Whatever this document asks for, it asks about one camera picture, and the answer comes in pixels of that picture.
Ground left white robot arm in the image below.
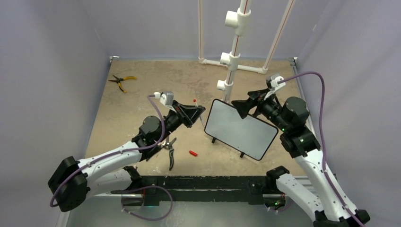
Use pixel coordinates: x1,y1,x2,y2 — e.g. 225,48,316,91
47,100,206,212

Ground red marker cap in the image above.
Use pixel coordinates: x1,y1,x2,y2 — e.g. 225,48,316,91
189,150,198,157

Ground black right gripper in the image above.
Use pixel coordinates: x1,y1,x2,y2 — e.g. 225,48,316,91
232,87,289,131

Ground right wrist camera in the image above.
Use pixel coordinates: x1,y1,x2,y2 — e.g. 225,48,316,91
264,73,286,100

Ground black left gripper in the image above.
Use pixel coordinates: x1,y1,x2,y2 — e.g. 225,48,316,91
156,100,205,143

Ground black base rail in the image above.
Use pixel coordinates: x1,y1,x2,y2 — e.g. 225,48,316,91
111,175,281,206

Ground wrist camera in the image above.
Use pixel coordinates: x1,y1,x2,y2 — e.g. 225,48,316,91
153,91,174,108
264,73,286,100

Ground yellow handled needle-nose pliers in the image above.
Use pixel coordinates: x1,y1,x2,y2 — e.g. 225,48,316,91
108,75,137,93

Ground small black-framed whiteboard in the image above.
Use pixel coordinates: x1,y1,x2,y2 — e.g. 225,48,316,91
204,99,279,161

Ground black handled pliers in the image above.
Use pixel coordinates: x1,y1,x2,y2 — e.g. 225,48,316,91
161,136,177,171

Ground white PVC pipe frame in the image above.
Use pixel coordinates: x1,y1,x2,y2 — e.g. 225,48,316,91
197,0,295,103

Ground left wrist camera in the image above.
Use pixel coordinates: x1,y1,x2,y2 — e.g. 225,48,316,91
153,91,174,108

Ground red and white marker pen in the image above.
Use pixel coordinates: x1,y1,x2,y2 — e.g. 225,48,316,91
192,99,206,128

